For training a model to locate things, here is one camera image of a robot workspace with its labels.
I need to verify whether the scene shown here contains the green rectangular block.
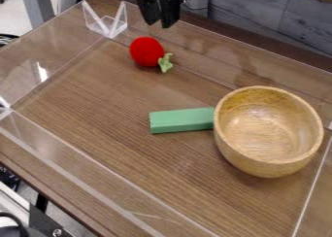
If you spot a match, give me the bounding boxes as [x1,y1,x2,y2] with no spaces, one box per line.
[150,108,214,134]

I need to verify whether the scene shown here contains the wooden bowl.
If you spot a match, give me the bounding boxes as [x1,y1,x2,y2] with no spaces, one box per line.
[214,85,324,178]

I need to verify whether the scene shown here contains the grey metal post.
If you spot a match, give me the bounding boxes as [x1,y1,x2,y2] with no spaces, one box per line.
[24,0,55,28]

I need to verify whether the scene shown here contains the clear acrylic corner bracket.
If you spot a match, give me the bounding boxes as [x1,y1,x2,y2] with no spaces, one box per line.
[82,0,128,39]

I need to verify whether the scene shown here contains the black table clamp mount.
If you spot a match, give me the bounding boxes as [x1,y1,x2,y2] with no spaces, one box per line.
[28,205,74,237]

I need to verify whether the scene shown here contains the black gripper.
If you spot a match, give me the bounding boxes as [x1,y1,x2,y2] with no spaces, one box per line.
[138,0,187,28]

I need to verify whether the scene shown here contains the red knitted strawberry fruit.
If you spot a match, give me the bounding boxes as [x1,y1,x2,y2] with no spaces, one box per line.
[130,36,174,73]

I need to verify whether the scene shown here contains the black cable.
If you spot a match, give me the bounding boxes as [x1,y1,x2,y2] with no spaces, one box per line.
[0,212,30,237]

